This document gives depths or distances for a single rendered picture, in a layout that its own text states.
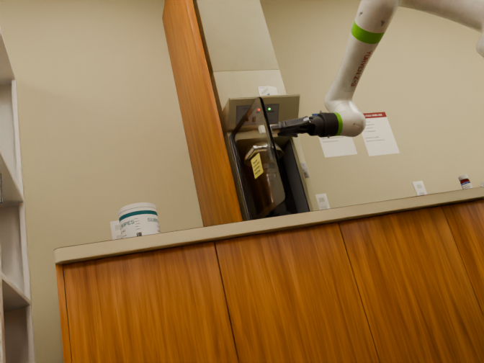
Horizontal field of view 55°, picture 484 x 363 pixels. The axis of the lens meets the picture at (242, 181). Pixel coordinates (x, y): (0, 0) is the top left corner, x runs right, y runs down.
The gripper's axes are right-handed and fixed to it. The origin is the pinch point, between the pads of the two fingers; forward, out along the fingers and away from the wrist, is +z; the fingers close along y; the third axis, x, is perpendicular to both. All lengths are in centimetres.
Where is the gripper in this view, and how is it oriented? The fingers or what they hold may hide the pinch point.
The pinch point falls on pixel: (269, 129)
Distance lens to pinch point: 170.7
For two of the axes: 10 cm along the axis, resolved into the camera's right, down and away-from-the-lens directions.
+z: -9.4, 1.1, -3.2
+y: 2.6, -3.7, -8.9
